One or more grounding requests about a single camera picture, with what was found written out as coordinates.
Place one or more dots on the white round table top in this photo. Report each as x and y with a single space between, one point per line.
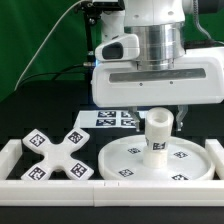
130 159

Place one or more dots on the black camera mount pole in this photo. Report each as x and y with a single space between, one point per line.
91 16

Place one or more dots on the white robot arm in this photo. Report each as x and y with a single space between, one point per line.
142 60

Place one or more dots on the white sheet with markers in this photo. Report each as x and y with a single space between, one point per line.
104 119

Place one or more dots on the white U-shaped fence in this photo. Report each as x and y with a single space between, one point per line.
101 193

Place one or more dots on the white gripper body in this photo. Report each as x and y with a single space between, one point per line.
195 78

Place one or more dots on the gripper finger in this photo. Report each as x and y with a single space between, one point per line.
182 111
135 116

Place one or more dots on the white cross-shaped table base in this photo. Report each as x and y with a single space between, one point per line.
57 157

